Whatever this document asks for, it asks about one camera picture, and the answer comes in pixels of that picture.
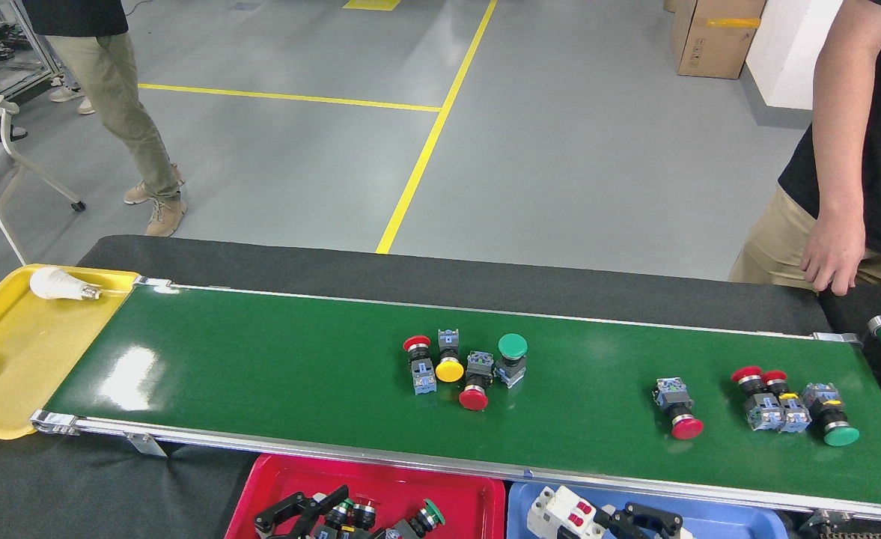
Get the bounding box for green conveyor belt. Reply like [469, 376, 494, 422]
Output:
[30, 275, 881, 525]

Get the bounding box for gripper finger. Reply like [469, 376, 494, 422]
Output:
[275, 485, 351, 539]
[597, 509, 632, 539]
[627, 503, 684, 538]
[253, 492, 314, 536]

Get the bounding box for yellow plastic tray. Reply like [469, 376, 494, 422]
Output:
[0, 264, 141, 440]

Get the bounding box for person's right hand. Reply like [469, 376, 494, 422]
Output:
[799, 212, 869, 296]

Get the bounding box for red plastic tray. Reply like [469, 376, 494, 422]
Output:
[225, 453, 506, 539]

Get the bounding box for blue plastic tray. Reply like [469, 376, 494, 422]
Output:
[507, 481, 793, 539]

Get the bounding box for yellow push button switch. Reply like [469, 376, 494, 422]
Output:
[434, 329, 466, 384]

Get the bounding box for aluminium frame rack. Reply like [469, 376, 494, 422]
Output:
[0, 0, 63, 98]

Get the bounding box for conveyor drive chain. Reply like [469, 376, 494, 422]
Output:
[814, 524, 881, 539]

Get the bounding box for brown cardboard box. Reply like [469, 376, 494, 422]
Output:
[670, 0, 769, 79]

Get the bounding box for white circuit breaker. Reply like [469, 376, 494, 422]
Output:
[527, 485, 612, 539]

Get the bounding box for white light bulb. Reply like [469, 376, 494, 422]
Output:
[30, 267, 103, 302]

